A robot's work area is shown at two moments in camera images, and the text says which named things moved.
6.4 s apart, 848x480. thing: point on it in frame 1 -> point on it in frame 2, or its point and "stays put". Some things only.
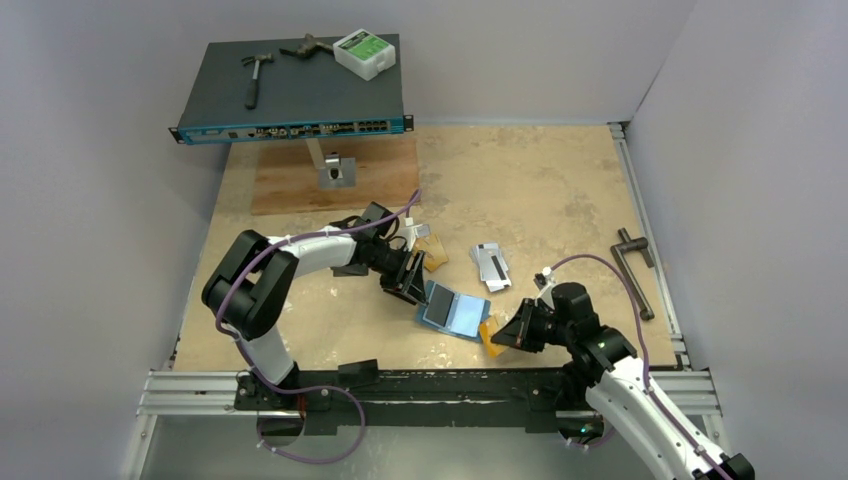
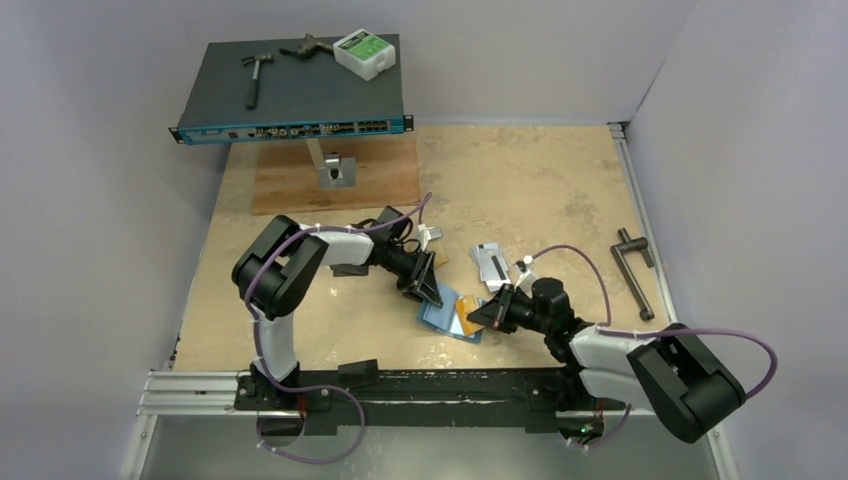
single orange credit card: (486, 329) -> (465, 305)
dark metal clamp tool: (306, 49) stays put
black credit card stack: (353, 270) stays put
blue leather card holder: (452, 312) stays put
